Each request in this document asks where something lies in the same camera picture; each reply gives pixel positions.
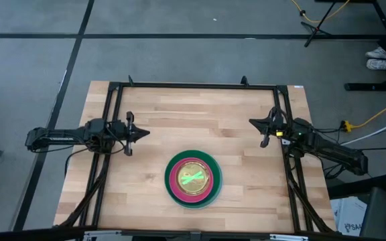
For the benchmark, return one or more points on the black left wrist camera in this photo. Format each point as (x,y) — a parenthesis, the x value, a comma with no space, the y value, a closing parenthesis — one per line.
(119,127)

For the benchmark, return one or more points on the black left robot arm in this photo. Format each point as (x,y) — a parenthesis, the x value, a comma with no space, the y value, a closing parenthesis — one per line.
(55,135)

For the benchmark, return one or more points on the black desk foot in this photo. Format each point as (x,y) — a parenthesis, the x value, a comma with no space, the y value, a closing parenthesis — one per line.
(374,87)
(354,187)

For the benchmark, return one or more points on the black computer case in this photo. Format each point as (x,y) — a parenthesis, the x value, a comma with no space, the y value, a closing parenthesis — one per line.
(377,214)

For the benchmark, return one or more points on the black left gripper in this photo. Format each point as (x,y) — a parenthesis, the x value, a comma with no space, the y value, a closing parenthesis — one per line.
(129,147)

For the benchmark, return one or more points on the white printed box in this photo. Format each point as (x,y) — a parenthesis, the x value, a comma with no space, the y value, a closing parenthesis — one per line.
(347,214)

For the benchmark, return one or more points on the translucent green plastic plate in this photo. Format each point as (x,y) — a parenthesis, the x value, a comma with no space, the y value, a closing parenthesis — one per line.
(186,181)
(196,179)

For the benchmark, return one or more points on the pink opaque plastic plate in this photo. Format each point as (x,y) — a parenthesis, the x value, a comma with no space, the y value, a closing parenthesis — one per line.
(193,199)

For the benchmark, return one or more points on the person's shoe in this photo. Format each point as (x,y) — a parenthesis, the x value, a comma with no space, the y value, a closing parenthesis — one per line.
(379,53)
(379,64)

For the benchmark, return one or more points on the yellow power plug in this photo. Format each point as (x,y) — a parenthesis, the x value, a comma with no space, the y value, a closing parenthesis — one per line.
(347,126)

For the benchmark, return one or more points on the black frame clamp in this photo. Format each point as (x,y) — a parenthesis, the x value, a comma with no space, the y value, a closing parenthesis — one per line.
(244,81)
(131,81)

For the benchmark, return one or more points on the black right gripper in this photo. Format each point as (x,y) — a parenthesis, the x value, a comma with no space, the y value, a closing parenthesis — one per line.
(275,125)

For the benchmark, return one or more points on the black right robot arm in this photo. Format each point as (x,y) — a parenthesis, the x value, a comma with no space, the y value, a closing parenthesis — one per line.
(330,150)

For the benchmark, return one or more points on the black aluminium table frame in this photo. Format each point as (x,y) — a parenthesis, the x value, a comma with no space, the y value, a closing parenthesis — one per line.
(196,86)

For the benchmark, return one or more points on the large dark green plastic plate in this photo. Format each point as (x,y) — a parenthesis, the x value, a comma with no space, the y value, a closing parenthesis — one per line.
(193,153)

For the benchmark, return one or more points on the black tripod stand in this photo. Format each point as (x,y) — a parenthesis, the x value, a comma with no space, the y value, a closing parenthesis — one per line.
(314,28)

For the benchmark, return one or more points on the silver metal bracket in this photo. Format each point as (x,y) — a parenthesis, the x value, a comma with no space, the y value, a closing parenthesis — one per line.
(285,142)
(288,237)
(102,235)

